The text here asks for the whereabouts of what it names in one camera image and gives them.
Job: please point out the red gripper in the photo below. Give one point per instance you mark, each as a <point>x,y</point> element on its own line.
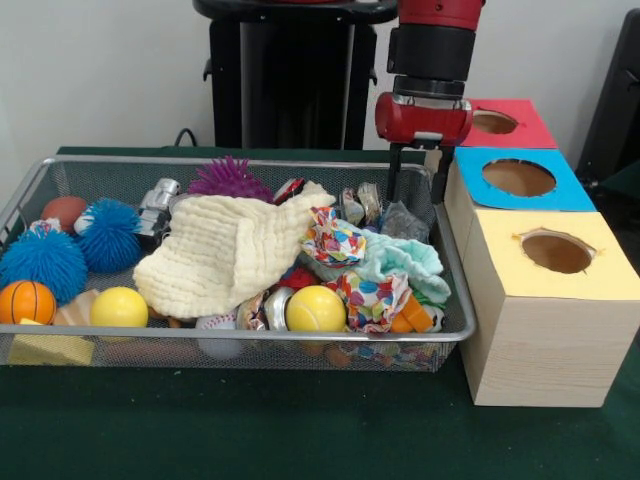
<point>425,122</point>

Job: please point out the mint waffle cloth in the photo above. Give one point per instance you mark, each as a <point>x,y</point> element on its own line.
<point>410,252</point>

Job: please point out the cream waffle cloth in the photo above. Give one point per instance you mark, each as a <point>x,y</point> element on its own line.
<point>210,255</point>

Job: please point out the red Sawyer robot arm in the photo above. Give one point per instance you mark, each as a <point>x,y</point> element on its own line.
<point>435,45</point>

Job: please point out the wooden three-hole box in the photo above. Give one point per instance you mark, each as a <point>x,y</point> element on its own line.
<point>550,350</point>

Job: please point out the colourful patterned cloth wad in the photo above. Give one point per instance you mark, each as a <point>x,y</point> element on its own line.
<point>335,240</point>

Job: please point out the yellow tennis ball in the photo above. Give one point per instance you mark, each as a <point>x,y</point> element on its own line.
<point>315,309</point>

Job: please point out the purple spiky ball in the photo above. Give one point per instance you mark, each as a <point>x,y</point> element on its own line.
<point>227,177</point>

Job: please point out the dark green table cloth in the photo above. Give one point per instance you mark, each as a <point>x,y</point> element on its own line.
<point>625,185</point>
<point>300,430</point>

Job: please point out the black upright panel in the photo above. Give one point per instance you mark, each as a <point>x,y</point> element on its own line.
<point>615,100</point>

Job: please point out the white baseball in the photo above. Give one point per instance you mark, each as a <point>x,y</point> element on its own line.
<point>217,345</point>

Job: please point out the smooth yellow ball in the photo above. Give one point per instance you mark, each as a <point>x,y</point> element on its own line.
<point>120,307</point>

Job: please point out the reddish brown ball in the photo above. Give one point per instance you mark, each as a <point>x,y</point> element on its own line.
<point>62,210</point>

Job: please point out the large blue spiky ball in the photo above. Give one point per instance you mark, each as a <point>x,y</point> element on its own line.
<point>40,262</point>

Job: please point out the small orange basketball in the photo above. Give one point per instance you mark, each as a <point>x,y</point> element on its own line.
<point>27,302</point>

